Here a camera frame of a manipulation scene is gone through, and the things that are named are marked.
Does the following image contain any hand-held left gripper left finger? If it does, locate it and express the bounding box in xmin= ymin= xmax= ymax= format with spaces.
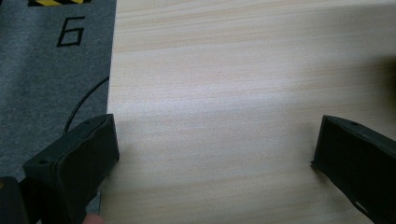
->
xmin=22 ymin=114 xmax=120 ymax=224

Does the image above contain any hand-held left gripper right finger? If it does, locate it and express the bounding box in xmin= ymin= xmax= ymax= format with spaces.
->
xmin=311 ymin=115 xmax=396 ymax=224

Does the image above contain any black stand base striped tape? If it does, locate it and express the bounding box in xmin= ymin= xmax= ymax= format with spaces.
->
xmin=27 ymin=0 xmax=92 ymax=7

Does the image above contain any thin black floor cable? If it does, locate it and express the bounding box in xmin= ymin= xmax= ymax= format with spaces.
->
xmin=63 ymin=75 xmax=110 ymax=135

